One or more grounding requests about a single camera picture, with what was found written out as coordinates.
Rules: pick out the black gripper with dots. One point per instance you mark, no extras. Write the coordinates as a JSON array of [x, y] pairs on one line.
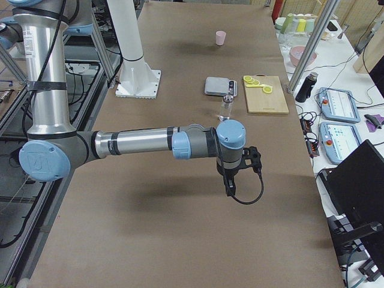
[[225, 174]]

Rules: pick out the clear glass sauce bottle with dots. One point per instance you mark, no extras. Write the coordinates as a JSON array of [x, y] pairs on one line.
[[226, 108]]

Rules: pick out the pink plastic cup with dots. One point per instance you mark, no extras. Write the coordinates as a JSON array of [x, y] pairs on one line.
[[220, 37]]

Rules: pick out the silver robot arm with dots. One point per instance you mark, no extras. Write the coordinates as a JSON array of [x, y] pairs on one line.
[[55, 147]]

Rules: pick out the grey kitchen scale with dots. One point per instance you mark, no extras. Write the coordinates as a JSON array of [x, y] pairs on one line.
[[220, 86]]

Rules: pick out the green plastic cup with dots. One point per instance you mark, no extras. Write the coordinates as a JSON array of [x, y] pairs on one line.
[[287, 22]]

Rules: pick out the yellow plastic cup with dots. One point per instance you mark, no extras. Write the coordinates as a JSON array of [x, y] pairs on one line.
[[301, 23]]

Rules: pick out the bamboo cutting board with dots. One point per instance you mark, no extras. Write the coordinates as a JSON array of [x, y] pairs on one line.
[[259, 102]]

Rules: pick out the black usb hub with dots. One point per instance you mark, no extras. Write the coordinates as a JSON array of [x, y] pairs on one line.
[[310, 137]]

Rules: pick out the yellow plastic knife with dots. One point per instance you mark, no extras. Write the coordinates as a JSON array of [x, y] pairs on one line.
[[258, 86]]

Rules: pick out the lemon slice far end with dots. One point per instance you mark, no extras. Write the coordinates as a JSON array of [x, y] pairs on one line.
[[248, 79]]

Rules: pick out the black water bottle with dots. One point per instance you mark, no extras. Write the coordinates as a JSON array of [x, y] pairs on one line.
[[306, 88]]

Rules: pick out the teach pendant near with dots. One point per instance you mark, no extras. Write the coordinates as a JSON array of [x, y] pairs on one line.
[[339, 140]]

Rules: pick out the teach pendant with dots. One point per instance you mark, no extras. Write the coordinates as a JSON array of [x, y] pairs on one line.
[[339, 140], [337, 105]]

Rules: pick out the teach pendant far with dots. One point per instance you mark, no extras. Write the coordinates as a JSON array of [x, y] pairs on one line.
[[337, 105]]

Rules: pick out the black laptop monitor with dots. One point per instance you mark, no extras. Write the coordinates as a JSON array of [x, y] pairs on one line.
[[355, 187]]

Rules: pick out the pink bowl with ice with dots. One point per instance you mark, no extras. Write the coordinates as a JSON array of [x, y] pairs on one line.
[[296, 53]]

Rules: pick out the purple cloth with tool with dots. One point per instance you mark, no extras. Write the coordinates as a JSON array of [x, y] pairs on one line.
[[373, 122]]

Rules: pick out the lemon slice near handle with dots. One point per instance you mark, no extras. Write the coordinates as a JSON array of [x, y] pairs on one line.
[[267, 89]]

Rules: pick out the white camera mast base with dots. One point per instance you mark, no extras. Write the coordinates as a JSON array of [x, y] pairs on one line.
[[136, 78]]

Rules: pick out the aluminium frame post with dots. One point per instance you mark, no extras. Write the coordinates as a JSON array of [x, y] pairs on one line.
[[322, 21]]

